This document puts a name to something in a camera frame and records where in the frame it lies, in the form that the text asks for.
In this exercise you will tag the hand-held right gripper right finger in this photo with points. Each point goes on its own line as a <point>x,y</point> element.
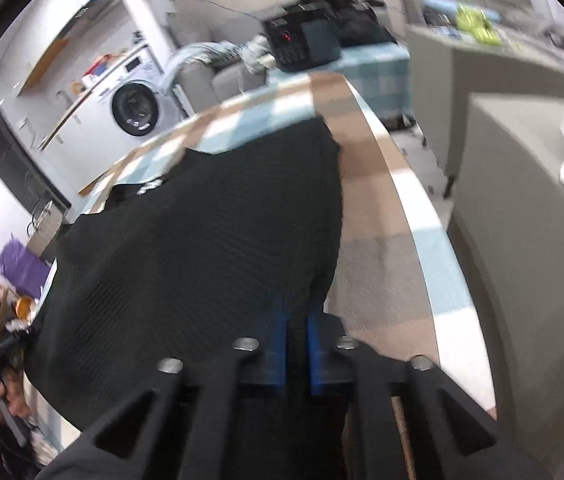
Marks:
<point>314,355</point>

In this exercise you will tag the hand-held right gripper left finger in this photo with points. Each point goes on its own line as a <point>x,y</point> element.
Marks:
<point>279,350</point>

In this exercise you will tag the black ribbed knit top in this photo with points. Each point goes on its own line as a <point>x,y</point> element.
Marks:
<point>202,235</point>

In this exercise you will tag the person's left hand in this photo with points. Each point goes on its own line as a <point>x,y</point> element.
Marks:
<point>17,395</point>

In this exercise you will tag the purple bag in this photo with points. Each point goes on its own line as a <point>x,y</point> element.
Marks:
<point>22,270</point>

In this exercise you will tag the checkered tablecloth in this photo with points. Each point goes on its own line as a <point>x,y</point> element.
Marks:
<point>377,200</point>

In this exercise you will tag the wicker basket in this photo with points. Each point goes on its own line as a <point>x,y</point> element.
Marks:
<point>47,230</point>

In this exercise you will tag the large grey ottoman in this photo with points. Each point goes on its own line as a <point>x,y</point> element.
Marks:
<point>512,260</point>

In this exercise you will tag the grey armchair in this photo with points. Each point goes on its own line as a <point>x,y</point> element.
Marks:
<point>232,85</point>

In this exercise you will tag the black tall cabinet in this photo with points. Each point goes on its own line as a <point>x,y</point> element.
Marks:
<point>7,145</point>

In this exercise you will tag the white washing machine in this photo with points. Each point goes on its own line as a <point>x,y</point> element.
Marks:
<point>134,107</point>

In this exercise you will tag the light blue checkered cloth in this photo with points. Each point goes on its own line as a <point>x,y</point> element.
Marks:
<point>382,80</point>

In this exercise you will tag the white kitchen counter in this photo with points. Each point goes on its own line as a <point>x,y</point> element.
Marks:
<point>87,125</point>

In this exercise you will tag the grey white cloth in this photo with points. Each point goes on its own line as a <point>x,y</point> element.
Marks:
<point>182,57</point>

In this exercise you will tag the black pressure cooker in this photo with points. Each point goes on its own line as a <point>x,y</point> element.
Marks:
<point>307,42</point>

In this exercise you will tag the black bag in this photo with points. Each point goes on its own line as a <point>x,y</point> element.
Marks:
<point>362,25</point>

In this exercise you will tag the green toy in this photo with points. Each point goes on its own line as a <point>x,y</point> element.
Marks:
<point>477,25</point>

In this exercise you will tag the light blue cushion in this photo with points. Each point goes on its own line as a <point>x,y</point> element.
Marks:
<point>439,7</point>

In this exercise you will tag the white wall cabinet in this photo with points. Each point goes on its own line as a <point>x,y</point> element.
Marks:
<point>62,40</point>

